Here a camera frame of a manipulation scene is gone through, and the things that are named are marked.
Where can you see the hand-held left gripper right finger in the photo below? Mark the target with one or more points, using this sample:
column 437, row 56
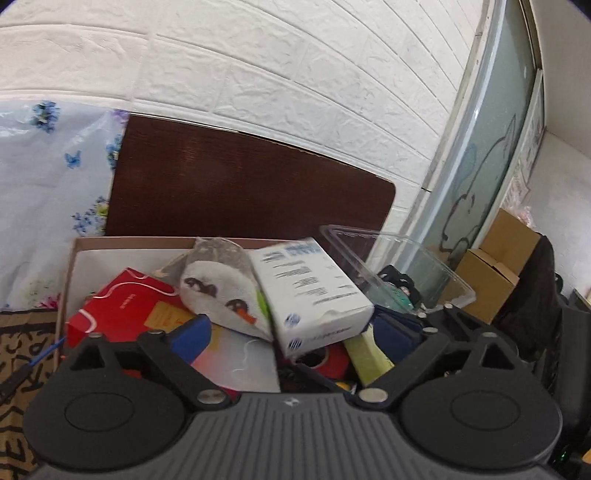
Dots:
column 392, row 334

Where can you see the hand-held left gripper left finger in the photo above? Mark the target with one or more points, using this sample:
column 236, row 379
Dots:
column 194, row 334

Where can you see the yellow-green medicine box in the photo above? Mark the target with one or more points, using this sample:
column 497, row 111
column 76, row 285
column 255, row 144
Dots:
column 369, row 360

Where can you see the white medicine box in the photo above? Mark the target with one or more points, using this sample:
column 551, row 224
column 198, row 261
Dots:
column 314, row 295

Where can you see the green plastic object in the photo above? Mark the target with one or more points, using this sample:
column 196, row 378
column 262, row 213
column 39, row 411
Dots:
column 398, row 297

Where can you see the bagged white printed socks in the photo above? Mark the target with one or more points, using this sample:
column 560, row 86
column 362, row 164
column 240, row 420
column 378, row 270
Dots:
column 217, row 295

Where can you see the red tape roll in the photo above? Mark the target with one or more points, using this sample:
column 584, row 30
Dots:
column 337, row 362

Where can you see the white pink paper card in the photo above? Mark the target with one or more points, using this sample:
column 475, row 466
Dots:
column 249, row 364

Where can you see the red box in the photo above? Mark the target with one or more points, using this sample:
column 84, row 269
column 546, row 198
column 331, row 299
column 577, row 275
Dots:
column 115, row 300

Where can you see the clear plastic container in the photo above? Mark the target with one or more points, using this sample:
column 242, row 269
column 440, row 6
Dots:
column 369, row 249

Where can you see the small brown cardboard box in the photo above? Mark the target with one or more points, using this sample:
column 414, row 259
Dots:
column 489, row 286
column 508, row 235

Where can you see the dark garment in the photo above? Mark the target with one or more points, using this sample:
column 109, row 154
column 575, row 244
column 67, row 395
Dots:
column 535, row 295

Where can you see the blue black pen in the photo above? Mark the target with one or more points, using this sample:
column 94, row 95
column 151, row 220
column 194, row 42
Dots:
column 46, row 353

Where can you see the dark brown wooden board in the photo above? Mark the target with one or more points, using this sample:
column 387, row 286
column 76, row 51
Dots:
column 231, row 184

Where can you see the tan black patterned cloth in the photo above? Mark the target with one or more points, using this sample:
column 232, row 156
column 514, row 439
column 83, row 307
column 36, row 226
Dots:
column 18, row 332

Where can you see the black electronic device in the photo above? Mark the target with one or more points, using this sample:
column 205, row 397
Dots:
column 575, row 332

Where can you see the blue floral cloth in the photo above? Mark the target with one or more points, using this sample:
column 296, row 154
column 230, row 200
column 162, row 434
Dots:
column 46, row 207

